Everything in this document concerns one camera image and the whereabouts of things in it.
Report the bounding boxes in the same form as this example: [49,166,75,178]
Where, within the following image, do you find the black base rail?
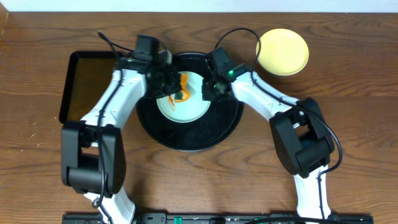
[62,212,374,224]

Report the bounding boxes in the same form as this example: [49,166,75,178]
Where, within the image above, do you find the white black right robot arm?
[202,64,334,219]

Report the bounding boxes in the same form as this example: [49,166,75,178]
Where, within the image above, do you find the black round tray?
[136,52,244,151]

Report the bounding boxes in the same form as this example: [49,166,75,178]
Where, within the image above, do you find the light green plate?
[156,71,211,123]

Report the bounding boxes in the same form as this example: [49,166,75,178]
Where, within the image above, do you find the orange sponge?
[174,73,190,103]

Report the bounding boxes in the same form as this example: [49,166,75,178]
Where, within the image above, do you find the yellow plate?
[256,29,310,76]

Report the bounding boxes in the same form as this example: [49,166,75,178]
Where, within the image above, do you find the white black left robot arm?
[61,58,181,223]

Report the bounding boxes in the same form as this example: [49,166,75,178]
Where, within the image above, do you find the black rectangular water tray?
[58,51,116,124]

